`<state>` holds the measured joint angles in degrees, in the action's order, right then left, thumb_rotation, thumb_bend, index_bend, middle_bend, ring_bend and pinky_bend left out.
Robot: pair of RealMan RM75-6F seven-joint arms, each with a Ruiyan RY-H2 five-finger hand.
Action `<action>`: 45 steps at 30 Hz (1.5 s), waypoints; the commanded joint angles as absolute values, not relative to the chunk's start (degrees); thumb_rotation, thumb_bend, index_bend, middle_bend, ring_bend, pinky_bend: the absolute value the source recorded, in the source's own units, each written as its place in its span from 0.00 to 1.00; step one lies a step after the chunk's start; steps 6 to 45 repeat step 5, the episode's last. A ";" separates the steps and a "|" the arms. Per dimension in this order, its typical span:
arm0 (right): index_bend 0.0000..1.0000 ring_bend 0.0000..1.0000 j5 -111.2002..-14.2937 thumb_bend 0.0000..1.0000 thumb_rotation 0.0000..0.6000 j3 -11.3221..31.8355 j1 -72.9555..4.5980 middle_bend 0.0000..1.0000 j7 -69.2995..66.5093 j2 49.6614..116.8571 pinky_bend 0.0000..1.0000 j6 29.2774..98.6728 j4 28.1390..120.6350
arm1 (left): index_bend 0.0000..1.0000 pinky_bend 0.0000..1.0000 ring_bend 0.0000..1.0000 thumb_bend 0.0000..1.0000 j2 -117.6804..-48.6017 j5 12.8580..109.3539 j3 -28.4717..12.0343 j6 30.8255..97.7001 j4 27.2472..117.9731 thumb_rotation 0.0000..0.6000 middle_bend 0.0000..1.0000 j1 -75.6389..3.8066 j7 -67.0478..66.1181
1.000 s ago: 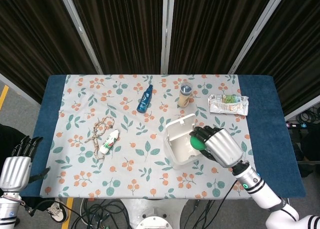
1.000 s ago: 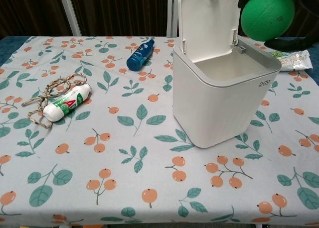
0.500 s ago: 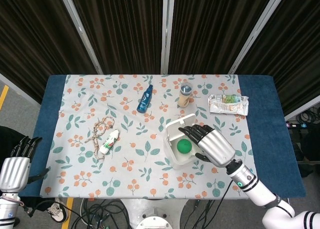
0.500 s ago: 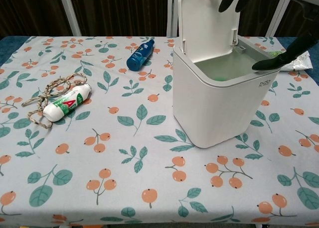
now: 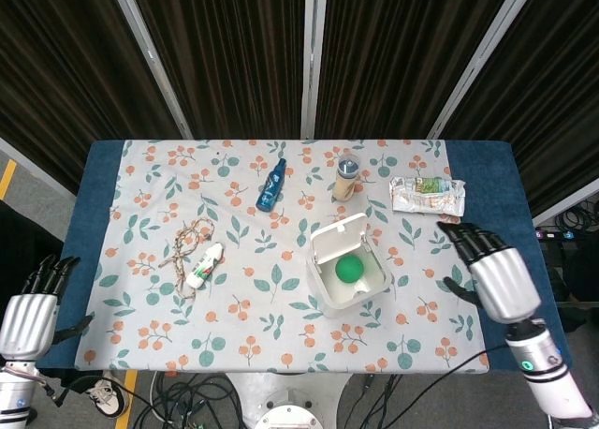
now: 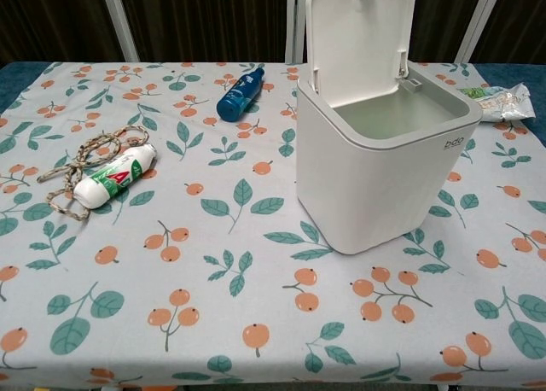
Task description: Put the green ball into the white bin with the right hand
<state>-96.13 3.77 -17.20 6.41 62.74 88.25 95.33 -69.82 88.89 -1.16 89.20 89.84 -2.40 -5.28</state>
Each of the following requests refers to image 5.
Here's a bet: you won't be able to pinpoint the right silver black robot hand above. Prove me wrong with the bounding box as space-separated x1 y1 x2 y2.
436 221 543 326

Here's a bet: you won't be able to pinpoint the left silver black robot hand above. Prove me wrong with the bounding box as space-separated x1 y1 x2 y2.
0 254 95 361

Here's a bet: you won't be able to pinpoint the green ball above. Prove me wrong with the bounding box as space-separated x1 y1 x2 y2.
334 256 366 286

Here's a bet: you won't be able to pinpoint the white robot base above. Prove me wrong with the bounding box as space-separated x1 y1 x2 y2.
224 371 359 429

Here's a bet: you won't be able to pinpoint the white plastic bin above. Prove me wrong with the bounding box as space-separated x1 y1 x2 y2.
305 212 393 319

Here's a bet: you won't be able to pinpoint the power strip with plugs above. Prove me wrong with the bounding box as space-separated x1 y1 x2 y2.
534 228 579 242

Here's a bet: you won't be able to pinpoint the blue table cover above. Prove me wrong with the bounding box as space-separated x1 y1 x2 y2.
36 140 574 373

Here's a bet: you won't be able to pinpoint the white black sneaker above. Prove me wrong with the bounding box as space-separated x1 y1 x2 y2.
88 372 130 419

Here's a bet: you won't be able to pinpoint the crumpled silver snack wrapper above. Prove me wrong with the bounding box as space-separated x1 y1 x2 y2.
389 175 467 217

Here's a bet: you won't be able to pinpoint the white tube with red print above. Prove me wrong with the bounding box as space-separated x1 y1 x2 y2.
185 243 225 290

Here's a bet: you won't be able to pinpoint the beige bottle with clear cap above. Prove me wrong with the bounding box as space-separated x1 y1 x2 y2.
332 154 363 202

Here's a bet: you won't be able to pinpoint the blue spray bottle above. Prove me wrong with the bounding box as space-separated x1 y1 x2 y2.
255 157 287 213

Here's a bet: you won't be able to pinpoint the floral patterned tablecloth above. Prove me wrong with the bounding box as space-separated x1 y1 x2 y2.
74 139 490 373

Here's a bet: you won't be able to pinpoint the dark folding screen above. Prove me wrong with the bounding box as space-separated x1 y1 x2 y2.
0 0 599 217

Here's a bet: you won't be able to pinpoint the brown beaded rope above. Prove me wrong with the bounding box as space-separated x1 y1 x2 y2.
157 217 216 302

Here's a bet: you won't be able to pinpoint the black floor cables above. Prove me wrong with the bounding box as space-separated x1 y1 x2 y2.
60 344 558 429

